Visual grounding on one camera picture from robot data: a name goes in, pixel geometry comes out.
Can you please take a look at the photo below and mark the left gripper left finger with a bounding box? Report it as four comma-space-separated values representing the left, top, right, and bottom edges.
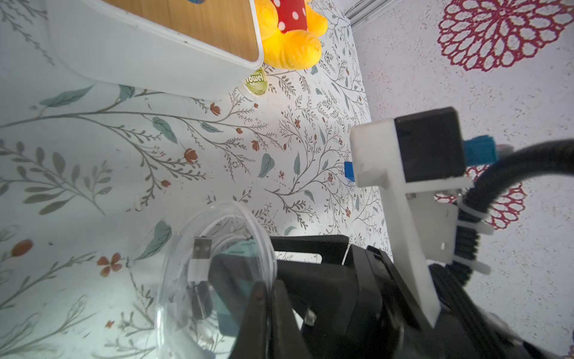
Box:
229, 282, 271, 359

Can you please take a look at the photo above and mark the teal charger cube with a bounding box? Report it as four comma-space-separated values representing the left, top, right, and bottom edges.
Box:
208, 240, 264, 337

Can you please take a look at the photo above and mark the white wooden-top tissue box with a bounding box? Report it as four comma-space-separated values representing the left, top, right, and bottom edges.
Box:
46, 1, 264, 100

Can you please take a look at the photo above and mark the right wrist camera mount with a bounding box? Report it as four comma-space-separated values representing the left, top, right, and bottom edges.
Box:
350, 107, 494, 325

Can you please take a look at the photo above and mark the yellow plush toy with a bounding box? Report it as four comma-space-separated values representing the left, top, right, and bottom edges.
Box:
254, 0, 328, 70

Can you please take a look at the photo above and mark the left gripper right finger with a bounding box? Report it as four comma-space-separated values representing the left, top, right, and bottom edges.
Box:
271, 279, 312, 359

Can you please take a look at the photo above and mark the small blue cube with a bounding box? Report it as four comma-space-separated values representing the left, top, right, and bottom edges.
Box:
344, 162, 355, 182

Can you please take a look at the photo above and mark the small green ring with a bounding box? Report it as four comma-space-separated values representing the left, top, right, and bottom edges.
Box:
243, 66, 270, 97

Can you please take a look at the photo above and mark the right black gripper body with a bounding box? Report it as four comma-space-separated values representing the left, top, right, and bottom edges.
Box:
268, 234, 539, 359

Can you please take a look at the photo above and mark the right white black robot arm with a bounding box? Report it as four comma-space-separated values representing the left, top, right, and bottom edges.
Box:
265, 137, 573, 358

